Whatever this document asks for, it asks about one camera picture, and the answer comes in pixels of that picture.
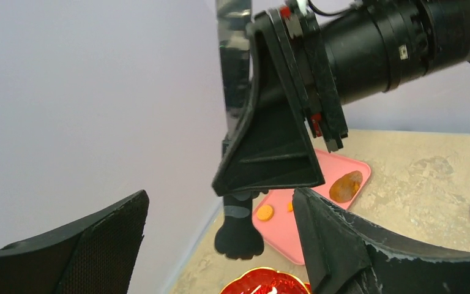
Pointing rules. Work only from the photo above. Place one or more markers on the pink serving tray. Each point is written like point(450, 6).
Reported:
point(281, 232)

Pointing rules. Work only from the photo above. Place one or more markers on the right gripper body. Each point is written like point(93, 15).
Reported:
point(300, 40)

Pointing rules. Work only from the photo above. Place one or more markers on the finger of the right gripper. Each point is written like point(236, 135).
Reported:
point(275, 149)

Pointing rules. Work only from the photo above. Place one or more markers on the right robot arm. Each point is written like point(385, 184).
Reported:
point(376, 46)

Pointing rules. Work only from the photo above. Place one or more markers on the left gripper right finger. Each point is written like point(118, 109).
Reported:
point(345, 253)

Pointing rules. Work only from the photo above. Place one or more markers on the red three-tier cake stand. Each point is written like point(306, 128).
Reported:
point(265, 280)

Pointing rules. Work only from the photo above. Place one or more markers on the black serving tongs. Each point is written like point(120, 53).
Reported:
point(237, 238)

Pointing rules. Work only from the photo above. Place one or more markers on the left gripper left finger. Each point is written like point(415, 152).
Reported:
point(94, 254)

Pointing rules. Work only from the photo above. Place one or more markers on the round orange cookie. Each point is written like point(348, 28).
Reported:
point(265, 213)

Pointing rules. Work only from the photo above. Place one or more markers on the brown bread roll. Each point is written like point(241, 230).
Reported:
point(345, 188)

